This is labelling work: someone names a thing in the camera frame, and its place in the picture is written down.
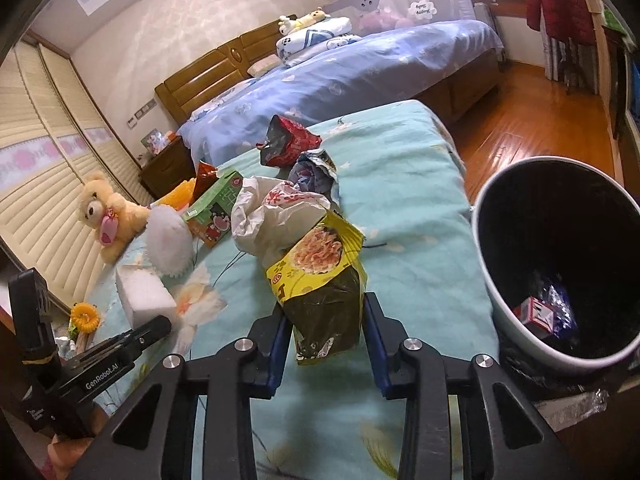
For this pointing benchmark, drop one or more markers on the red white small carton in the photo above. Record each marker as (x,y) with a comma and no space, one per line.
(535,312)

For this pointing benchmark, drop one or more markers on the pink plush toy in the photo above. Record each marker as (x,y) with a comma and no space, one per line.
(385,20)

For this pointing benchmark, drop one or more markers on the grey trash bin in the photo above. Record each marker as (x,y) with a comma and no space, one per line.
(550,220)

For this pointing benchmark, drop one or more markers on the clear plastic wrapper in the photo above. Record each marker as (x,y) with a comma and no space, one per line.
(575,407)

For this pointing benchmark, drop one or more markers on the pale yellow pillow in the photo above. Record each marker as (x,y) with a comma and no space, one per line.
(262,66)

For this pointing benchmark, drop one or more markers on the dark coat rack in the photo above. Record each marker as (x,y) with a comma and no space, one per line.
(575,67)

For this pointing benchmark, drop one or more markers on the white blue pillow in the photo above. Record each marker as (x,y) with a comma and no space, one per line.
(220,102)

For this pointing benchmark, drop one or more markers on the purple shiny wrapper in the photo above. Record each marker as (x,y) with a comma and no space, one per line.
(562,305)

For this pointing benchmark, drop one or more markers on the white foam block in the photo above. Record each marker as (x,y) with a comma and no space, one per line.
(142,292)

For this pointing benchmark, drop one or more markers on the green storage box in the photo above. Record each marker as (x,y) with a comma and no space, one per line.
(615,20)

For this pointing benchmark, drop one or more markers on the yellow green snack bag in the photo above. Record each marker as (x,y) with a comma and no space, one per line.
(320,300)

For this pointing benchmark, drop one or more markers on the white crumpled plastic bag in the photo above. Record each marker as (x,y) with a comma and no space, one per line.
(260,220)

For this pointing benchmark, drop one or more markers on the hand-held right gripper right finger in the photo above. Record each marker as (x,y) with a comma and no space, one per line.
(376,345)

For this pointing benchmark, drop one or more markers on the white foam fruit net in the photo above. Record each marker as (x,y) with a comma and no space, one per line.
(170,240)

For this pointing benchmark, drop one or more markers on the orange snack bag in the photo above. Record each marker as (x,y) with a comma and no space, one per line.
(204,177)

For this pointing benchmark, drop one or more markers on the cream louvred wardrobe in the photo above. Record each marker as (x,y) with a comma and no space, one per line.
(40,160)

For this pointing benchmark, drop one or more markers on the wall switch panel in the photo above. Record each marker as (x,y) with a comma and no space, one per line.
(140,112)

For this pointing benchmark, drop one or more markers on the folded blue white quilt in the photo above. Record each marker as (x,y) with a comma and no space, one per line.
(315,40)

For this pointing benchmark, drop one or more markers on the red padded jacket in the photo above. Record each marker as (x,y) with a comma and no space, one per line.
(560,0)

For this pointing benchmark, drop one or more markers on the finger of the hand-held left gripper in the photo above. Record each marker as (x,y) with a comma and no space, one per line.
(142,332)

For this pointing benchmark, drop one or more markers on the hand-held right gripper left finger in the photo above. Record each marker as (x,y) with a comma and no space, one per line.
(277,355)

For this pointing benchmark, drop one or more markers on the cream teddy bear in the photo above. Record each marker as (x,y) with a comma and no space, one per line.
(95,205)

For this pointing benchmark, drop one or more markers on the teal floral blanket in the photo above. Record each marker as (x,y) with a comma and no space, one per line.
(410,170)

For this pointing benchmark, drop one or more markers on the wooden nightstand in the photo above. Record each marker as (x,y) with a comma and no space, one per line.
(167,165)

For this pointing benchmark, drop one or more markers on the blue bed quilt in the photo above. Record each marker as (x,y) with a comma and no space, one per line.
(350,75)

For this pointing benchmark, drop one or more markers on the person's left hand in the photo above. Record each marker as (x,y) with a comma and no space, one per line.
(65,457)

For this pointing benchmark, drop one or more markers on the yellow foam fruit net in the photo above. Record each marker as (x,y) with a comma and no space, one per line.
(177,195)

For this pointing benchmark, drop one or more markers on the green red drink carton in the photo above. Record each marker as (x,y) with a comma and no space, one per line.
(215,205)

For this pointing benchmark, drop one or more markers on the red black snack bag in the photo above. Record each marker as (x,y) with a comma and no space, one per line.
(287,142)

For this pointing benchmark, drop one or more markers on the grey blue crumpled wrapper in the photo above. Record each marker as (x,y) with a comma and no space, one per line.
(312,172)

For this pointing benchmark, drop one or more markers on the wooden headboard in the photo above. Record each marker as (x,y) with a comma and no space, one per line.
(210,75)

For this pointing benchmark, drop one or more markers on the yellow plush dog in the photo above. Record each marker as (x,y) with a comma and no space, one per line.
(302,20)

